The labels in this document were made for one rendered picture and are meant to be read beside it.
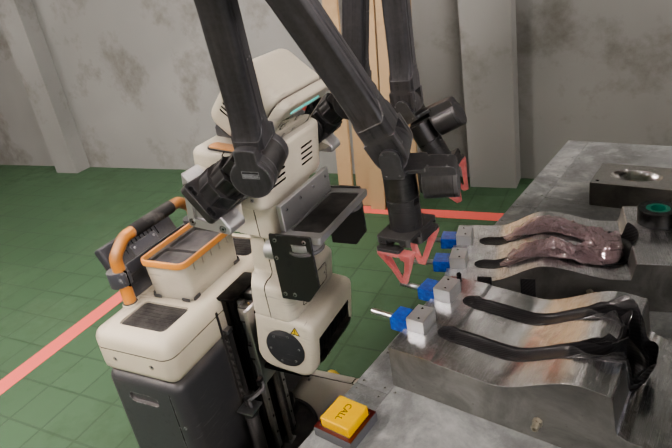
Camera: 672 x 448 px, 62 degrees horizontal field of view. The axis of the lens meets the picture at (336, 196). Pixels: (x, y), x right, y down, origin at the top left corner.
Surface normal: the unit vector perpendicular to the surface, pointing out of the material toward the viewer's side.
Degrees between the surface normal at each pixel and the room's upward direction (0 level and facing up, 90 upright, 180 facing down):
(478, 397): 90
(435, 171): 104
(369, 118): 90
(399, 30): 91
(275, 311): 90
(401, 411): 0
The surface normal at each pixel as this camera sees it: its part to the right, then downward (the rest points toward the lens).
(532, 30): -0.43, 0.42
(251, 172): -0.22, 0.62
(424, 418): -0.15, -0.91
